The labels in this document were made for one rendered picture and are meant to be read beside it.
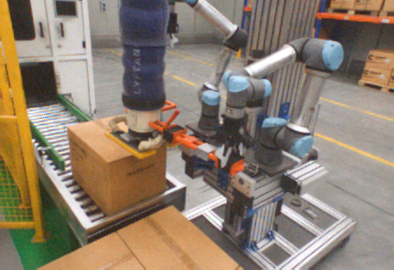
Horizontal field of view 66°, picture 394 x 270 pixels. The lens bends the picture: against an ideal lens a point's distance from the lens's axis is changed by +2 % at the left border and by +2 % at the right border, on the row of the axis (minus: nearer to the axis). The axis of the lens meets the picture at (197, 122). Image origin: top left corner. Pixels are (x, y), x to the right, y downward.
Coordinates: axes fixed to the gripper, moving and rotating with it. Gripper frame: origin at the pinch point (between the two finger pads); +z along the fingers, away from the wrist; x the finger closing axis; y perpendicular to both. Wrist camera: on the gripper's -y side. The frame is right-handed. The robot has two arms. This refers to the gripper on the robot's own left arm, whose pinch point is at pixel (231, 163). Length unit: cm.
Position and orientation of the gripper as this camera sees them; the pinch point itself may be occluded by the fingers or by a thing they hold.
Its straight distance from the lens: 125.1
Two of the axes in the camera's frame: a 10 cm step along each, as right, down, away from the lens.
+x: -7.1, 2.3, -6.7
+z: -0.7, 9.2, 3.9
